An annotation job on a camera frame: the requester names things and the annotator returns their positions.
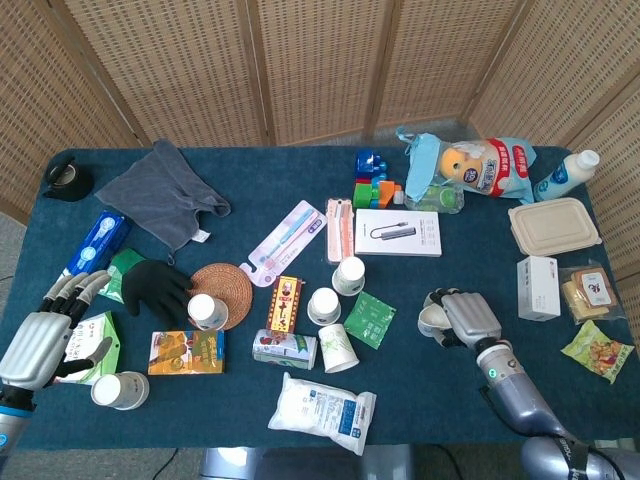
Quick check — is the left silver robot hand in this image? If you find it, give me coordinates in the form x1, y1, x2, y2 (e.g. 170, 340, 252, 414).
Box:
0, 269, 114, 390

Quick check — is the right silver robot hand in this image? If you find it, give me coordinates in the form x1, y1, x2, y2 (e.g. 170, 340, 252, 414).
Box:
418, 287, 503, 350

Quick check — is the white blue-flower paper cup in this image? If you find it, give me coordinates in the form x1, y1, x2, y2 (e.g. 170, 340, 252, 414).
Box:
90, 370, 150, 411
331, 256, 366, 295
187, 293, 230, 331
306, 287, 342, 325
417, 302, 451, 342

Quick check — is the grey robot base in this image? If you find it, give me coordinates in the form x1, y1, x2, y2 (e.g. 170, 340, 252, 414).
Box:
199, 444, 416, 480

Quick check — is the white green-flower paper cup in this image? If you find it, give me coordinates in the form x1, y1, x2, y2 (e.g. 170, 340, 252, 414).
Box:
317, 323, 360, 374

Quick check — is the white green paper pouch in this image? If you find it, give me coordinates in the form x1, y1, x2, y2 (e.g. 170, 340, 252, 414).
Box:
52, 310, 121, 386

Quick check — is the small white carton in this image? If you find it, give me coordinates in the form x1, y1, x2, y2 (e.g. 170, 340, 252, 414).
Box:
516, 255, 561, 321

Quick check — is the dark blue table cloth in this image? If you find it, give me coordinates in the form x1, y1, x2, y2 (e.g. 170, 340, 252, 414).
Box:
0, 145, 640, 451

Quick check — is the green tea sachet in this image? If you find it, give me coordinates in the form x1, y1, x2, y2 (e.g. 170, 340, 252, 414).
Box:
342, 290, 397, 349

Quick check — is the white USB hub box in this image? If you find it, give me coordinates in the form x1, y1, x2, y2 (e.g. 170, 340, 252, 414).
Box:
353, 208, 443, 259

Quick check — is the green foil packet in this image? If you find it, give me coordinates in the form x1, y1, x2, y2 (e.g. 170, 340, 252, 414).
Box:
97, 248, 146, 305

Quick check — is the blue toothpaste box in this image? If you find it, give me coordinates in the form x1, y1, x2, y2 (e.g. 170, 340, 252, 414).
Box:
58, 209, 132, 281

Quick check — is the beige lidded food container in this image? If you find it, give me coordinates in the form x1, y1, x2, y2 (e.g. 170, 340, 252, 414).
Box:
507, 196, 601, 258

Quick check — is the clear plastic water bottle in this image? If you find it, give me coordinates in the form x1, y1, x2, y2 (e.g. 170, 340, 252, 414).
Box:
392, 183, 465, 215

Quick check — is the clear cracker packet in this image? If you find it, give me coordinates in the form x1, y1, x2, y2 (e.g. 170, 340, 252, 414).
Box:
558, 264, 624, 324

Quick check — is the green snack packet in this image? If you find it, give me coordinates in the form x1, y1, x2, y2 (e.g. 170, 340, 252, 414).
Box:
560, 319, 635, 385

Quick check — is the black knit glove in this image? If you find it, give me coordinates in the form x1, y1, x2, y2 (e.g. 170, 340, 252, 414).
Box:
121, 259, 195, 326

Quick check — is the orange toy block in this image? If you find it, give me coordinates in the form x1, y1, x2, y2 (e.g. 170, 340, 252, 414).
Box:
378, 179, 404, 207

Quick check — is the yellow blue snack box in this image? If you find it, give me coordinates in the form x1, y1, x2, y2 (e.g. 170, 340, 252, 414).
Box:
147, 329, 227, 376

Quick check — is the black tape roll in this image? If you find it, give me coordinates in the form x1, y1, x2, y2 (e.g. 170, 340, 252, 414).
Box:
41, 154, 95, 203

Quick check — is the green toy block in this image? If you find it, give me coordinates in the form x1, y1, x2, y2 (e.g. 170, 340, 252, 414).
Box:
352, 180, 376, 209

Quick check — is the white milk bottle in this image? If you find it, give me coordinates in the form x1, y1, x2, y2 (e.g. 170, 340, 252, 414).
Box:
532, 148, 601, 202

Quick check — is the white powder bag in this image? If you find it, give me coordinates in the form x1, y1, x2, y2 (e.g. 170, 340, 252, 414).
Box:
267, 372, 377, 456

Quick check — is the blue toy block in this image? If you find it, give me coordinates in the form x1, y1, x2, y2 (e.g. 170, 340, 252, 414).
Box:
354, 148, 390, 181

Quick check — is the red yellow medicine box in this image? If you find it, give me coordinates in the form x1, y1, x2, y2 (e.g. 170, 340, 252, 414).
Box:
267, 275, 305, 334

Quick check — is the white green drink can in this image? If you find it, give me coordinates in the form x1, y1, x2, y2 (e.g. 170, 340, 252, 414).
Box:
251, 328, 319, 371

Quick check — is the grey towel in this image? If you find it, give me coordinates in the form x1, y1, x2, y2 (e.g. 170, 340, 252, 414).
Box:
94, 139, 232, 264

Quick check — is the woven rattan coaster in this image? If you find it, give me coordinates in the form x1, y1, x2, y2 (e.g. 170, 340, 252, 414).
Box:
188, 263, 255, 331

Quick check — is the pink toothbrush blister pack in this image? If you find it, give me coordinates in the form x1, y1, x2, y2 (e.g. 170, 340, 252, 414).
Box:
238, 199, 329, 287

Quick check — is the bamboo folding screen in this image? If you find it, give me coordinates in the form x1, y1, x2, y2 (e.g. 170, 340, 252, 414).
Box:
0, 0, 640, 281

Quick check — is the light blue drawstring bag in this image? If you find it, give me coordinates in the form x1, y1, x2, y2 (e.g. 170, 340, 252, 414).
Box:
395, 126, 444, 199

